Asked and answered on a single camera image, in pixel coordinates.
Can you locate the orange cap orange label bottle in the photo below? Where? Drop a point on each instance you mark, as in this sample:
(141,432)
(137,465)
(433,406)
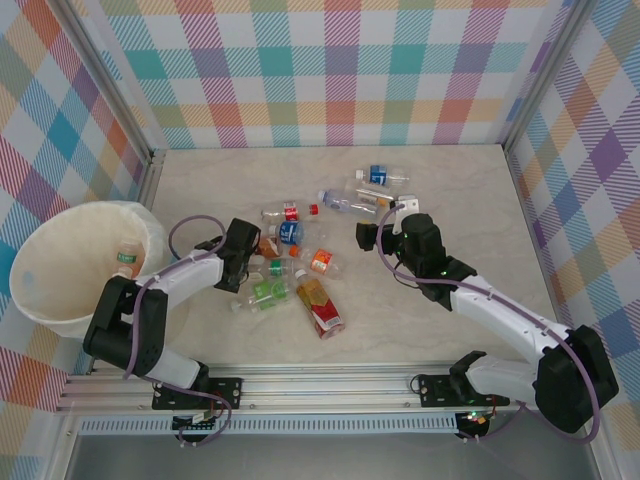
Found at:
(322,261)

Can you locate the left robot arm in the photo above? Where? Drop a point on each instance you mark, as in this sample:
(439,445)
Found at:
(185,280)

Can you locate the clear bottle pale blue label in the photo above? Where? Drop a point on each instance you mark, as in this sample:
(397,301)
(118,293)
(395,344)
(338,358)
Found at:
(340,202)

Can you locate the white plastic bin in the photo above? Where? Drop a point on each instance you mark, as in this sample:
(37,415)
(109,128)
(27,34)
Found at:
(55,325)

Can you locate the clear bottle red label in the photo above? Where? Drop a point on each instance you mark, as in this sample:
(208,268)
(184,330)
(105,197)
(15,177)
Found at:
(291,212)

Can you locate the white bin liner blue trim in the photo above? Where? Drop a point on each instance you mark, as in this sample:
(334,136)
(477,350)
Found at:
(65,260)

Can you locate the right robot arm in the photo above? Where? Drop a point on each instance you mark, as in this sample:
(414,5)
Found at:
(500,310)

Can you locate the tea bottle red label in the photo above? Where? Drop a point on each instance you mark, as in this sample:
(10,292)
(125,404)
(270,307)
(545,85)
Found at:
(320,305)

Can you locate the clear bottle dark blue label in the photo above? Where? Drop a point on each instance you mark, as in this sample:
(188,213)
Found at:
(290,232)

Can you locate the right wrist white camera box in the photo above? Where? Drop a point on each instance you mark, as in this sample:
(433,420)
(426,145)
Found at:
(407,204)

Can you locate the clear bottle blue white label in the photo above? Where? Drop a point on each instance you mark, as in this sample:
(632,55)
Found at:
(378,175)

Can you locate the clear bottle green label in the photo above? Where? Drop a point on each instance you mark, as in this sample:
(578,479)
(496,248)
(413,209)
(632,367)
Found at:
(262,291)

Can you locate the grey metal panel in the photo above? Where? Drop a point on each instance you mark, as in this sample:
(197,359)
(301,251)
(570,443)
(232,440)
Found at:
(325,457)

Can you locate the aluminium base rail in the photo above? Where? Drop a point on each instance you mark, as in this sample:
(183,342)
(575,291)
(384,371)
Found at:
(325,385)

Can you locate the amber bottle green label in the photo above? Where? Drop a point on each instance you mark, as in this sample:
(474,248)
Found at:
(127,257)

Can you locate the aluminium side rail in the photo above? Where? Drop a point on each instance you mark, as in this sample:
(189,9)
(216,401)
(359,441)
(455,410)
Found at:
(152,175)

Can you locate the small circuit board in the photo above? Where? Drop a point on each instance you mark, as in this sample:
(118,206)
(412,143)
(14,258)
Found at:
(475,420)
(195,422)

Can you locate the clear bottle tan cap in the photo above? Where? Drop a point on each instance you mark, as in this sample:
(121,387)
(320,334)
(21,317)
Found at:
(367,195)

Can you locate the aluminium frame post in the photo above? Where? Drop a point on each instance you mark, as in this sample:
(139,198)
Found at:
(545,75)
(110,85)

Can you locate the brown label bottle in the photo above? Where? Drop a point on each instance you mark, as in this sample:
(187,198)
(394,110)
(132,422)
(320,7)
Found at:
(270,246)

